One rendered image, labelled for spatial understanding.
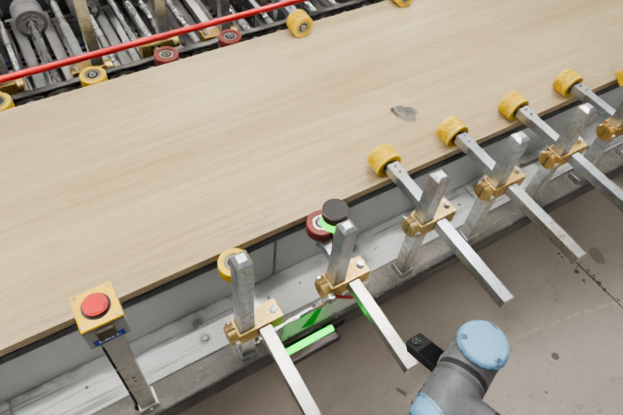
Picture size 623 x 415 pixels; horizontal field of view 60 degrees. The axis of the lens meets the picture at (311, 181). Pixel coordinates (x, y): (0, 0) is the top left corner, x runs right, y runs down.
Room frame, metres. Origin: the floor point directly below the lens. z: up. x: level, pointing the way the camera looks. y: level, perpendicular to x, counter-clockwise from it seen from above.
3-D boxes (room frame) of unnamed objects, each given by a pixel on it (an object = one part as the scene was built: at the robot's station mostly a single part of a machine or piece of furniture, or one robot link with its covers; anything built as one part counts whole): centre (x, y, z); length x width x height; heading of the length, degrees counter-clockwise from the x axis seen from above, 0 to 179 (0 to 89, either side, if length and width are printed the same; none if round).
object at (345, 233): (0.65, -0.09, 0.87); 0.03 x 0.03 x 0.48; 36
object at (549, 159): (1.11, -0.71, 0.95); 0.13 x 0.06 x 0.05; 126
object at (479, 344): (0.39, -0.33, 1.14); 0.10 x 0.09 x 0.12; 148
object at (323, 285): (0.67, -0.10, 0.85); 0.13 x 0.06 x 0.05; 126
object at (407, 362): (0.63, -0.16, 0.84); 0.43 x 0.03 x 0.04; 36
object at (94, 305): (0.36, 0.33, 1.22); 0.04 x 0.04 x 0.02
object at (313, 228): (0.79, -0.04, 0.85); 0.08 x 0.08 x 0.11
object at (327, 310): (0.62, -0.08, 0.75); 0.26 x 0.01 x 0.10; 126
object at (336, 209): (0.69, -0.06, 1.00); 0.06 x 0.06 x 0.22; 36
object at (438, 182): (0.80, -0.29, 0.90); 0.03 x 0.03 x 0.48; 36
